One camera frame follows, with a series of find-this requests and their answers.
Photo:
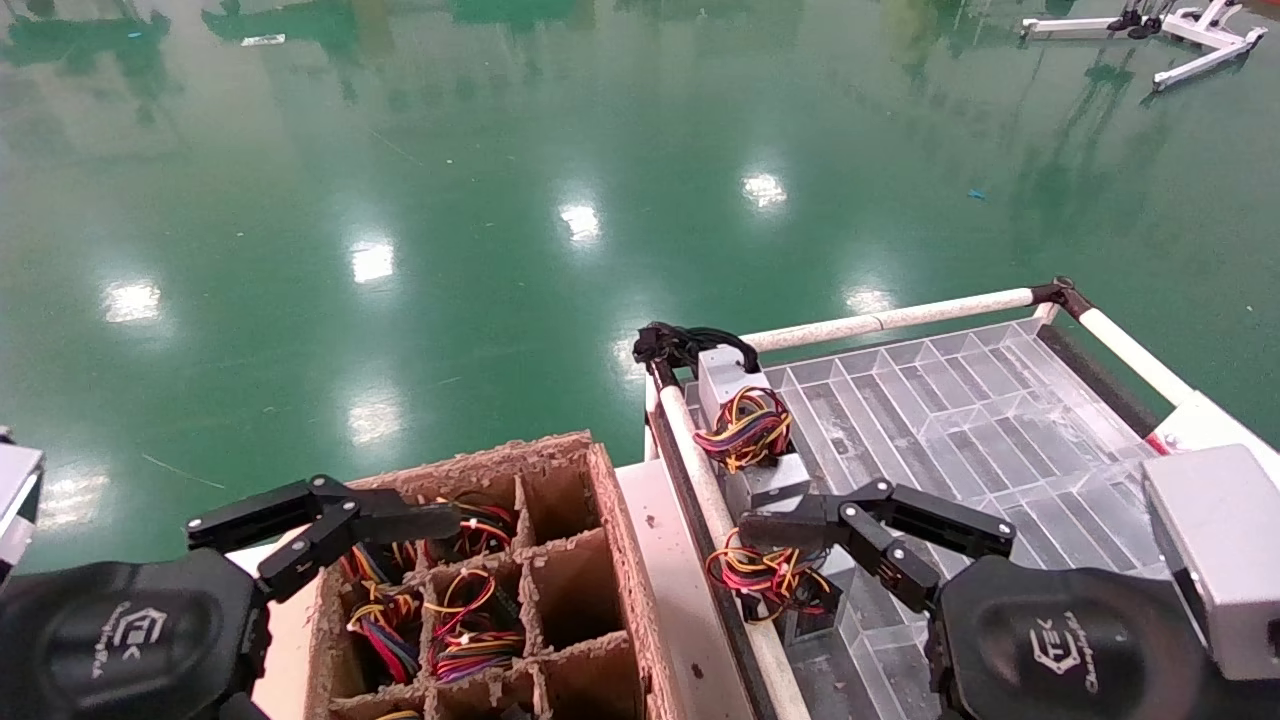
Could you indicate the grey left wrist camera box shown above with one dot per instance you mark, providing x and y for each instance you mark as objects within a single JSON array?
[{"x": 15, "y": 500}]

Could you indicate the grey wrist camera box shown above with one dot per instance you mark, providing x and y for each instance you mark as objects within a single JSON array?
[
  {"x": 15, "y": 500},
  {"x": 1230, "y": 555}
]

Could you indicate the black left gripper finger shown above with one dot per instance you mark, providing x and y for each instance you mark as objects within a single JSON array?
[
  {"x": 310, "y": 550},
  {"x": 260, "y": 510}
]

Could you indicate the clear plastic divider tray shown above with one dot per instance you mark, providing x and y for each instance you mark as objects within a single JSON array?
[{"x": 960, "y": 400}]

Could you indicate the white floor label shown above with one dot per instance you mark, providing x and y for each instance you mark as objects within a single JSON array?
[{"x": 262, "y": 40}]

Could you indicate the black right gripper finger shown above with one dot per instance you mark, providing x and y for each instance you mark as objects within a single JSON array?
[
  {"x": 890, "y": 565},
  {"x": 940, "y": 518}
]

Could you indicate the white plate with red sign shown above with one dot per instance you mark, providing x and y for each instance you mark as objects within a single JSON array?
[{"x": 1200, "y": 425}]

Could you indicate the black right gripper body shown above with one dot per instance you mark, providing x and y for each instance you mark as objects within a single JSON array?
[{"x": 1060, "y": 645}]

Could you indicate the white wheeled stand base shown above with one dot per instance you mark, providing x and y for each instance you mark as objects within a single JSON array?
[{"x": 1200, "y": 30}]

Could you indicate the white tube cart frame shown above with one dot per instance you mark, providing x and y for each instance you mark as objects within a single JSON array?
[{"x": 700, "y": 470}]

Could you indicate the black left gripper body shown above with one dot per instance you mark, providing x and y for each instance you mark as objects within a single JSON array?
[{"x": 120, "y": 640}]

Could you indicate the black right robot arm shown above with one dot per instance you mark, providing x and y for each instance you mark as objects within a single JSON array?
[{"x": 1255, "y": 705}]

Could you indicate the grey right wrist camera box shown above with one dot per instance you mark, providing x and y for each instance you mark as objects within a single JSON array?
[{"x": 1230, "y": 555}]

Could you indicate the brown cardboard divider box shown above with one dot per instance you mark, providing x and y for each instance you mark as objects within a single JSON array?
[{"x": 580, "y": 590}]

